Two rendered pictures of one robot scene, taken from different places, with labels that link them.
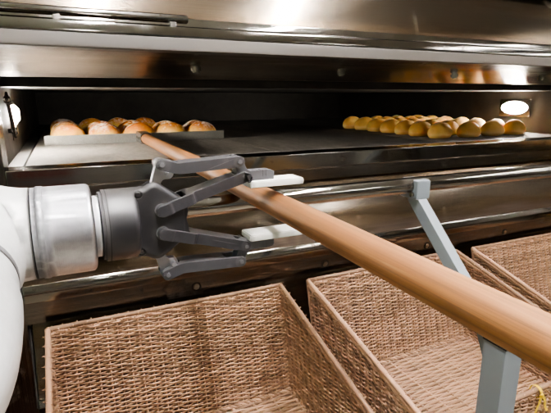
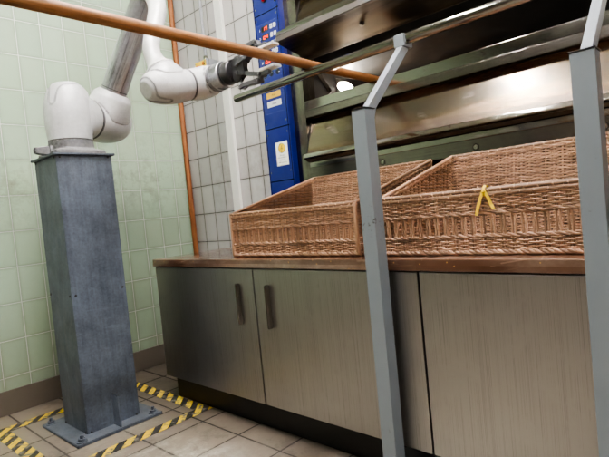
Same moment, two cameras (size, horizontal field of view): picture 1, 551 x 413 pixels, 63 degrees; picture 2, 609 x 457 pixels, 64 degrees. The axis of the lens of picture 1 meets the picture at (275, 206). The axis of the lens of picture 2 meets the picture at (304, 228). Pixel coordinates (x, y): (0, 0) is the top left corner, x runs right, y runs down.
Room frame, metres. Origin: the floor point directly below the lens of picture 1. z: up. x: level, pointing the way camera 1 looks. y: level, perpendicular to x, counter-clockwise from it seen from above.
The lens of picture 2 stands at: (0.02, -1.39, 0.72)
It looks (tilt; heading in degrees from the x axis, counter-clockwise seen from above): 2 degrees down; 68
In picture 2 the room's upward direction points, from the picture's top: 6 degrees counter-clockwise
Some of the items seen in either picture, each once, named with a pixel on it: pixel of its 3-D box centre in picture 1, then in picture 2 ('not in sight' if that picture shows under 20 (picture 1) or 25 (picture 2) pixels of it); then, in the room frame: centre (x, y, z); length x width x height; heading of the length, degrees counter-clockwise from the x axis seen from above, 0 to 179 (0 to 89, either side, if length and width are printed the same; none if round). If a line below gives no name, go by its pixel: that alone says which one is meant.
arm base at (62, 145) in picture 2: not in sight; (66, 149); (-0.08, 0.60, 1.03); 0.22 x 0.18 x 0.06; 25
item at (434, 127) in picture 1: (427, 124); not in sight; (1.89, -0.63, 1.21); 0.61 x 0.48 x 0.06; 25
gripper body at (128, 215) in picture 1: (143, 220); (236, 70); (0.46, 0.14, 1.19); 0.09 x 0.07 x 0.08; 116
